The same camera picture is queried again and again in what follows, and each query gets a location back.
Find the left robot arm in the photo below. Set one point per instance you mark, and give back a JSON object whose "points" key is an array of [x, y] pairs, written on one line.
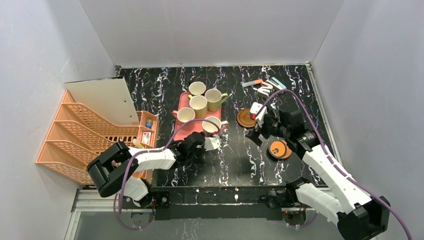
{"points": [[112, 171]]}

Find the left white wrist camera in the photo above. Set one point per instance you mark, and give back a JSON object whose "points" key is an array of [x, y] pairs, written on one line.
{"points": [[212, 143]]}

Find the white board sheet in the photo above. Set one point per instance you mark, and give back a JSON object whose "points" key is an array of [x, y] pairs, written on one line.
{"points": [[108, 97]]}

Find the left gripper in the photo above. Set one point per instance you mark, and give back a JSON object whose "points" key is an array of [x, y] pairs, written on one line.
{"points": [[202, 144]]}

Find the orange desk organiser box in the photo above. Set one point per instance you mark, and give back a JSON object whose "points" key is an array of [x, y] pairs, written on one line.
{"points": [[148, 139]]}

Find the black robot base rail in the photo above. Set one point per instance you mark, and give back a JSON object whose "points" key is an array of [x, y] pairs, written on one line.
{"points": [[220, 202]]}

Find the green mug far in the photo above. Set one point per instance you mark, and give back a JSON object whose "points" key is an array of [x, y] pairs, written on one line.
{"points": [[215, 98]]}

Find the pink mug large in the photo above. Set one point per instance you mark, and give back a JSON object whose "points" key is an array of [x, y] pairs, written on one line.
{"points": [[212, 125]]}

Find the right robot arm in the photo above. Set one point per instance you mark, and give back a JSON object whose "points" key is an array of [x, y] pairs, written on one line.
{"points": [[357, 214]]}

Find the blue grey glue bottle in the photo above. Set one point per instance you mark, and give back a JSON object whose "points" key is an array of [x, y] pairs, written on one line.
{"points": [[149, 123]]}

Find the black mug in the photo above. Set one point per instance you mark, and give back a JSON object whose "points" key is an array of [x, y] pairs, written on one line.
{"points": [[197, 88]]}

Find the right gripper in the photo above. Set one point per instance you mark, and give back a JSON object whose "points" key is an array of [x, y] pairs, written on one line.
{"points": [[259, 131]]}

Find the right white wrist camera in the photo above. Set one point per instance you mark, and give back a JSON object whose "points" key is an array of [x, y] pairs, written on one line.
{"points": [[257, 112]]}

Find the pink mug near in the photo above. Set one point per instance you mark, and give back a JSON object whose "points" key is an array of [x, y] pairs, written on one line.
{"points": [[184, 115]]}

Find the orange file rack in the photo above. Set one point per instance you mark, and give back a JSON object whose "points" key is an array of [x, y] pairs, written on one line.
{"points": [[77, 136]]}

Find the brown grooved wooden coaster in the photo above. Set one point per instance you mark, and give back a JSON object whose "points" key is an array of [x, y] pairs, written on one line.
{"points": [[244, 119]]}

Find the yellow-green mug centre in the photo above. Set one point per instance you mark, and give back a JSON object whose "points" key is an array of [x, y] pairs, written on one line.
{"points": [[200, 106]]}

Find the orange black round coaster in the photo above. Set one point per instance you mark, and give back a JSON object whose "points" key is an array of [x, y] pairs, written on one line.
{"points": [[279, 151]]}

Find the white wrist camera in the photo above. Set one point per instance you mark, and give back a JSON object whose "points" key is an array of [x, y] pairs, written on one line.
{"points": [[212, 143], [257, 112]]}

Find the orange white marker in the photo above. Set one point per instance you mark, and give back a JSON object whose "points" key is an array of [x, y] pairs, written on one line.
{"points": [[252, 83]]}

